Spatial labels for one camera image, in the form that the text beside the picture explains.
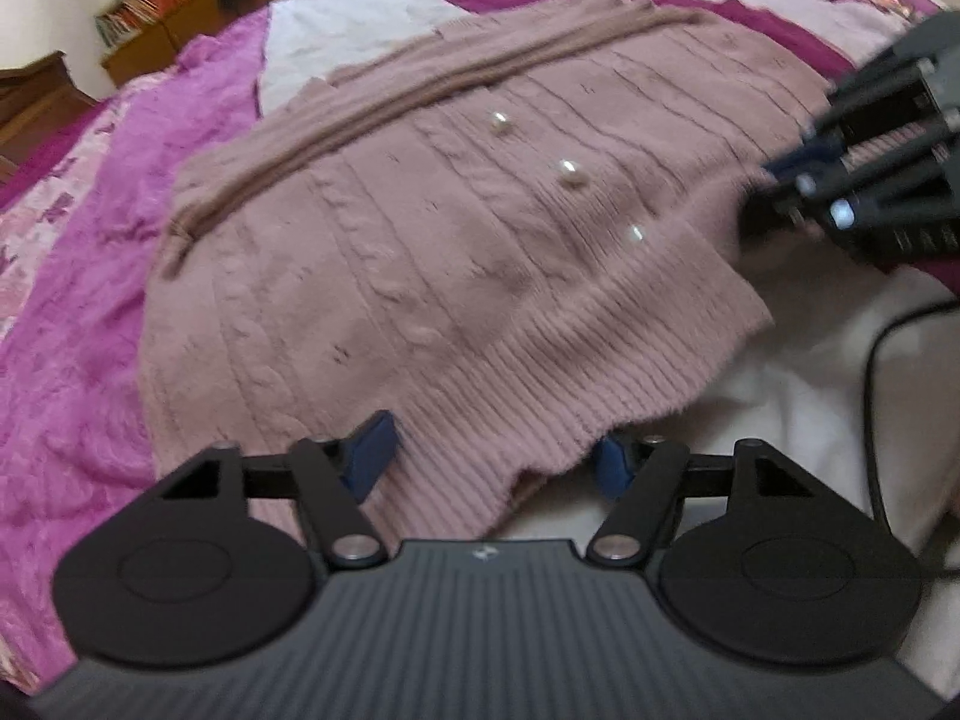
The dark wooden furniture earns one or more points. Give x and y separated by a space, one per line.
37 105

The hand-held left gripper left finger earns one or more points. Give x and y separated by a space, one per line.
371 457

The row of books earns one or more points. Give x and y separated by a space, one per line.
127 15

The pink knitted sweater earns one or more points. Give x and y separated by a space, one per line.
450 240

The long wooden cabinet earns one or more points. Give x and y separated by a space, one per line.
180 22

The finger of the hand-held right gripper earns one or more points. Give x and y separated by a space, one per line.
799 161
787 217

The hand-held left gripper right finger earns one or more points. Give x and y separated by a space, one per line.
613 469

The purple striped floral blanket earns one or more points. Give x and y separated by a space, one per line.
90 277

